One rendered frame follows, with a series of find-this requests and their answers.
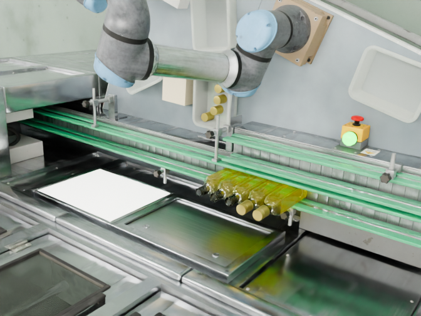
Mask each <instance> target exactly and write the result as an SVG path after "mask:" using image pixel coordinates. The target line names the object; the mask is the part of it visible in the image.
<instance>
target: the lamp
mask: <svg viewBox="0 0 421 316"><path fill-rule="evenodd" d="M342 141H343V143H344V144H345V145H348V146H351V145H354V144H355V143H357V141H358V136H357V134H356V133H355V132H353V131H348V132H346V133H345V134H344V135H343V137H342Z"/></svg>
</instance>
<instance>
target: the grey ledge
mask: <svg viewBox="0 0 421 316"><path fill-rule="evenodd" d="M299 228H302V229H305V230H308V231H311V232H314V233H317V234H320V235H322V236H325V237H328V238H331V239H334V240H337V241H340V242H343V243H346V244H349V245H352V246H356V247H358V248H361V249H364V250H367V251H371V252H373V253H376V254H379V255H382V256H386V257H388V258H391V259H394V260H397V261H401V262H403V263H406V264H409V265H412V266H416V267H418V268H421V248H418V247H416V246H412V245H408V244H406V243H402V242H399V241H396V240H392V239H390V238H386V237H384V236H380V235H377V234H374V233H370V232H367V231H364V230H361V229H358V228H354V227H351V226H348V225H345V224H341V223H338V222H336V221H332V220H329V219H326V218H322V217H319V216H316V215H313V214H310V213H306V212H304V211H301V214H300V220H299Z"/></svg>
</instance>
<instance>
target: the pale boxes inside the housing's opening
mask: <svg viewBox="0 0 421 316"><path fill-rule="evenodd" d="M31 118H33V109H29V110H22V111H18V112H12V113H6V123H10V122H16V121H19V120H25V119H31ZM20 135H21V139H20V141H19V142H18V143H17V144H16V145H13V146H9V153H10V160H11V164H14V163H17V162H21V161H25V160H27V159H32V158H34V157H38V156H41V155H44V154H43V141H41V140H38V139H34V138H32V137H28V136H26V135H23V134H20ZM16 138H17V136H16V135H12V136H8V141H9V144H10V143H12V142H14V141H15V140H16Z"/></svg>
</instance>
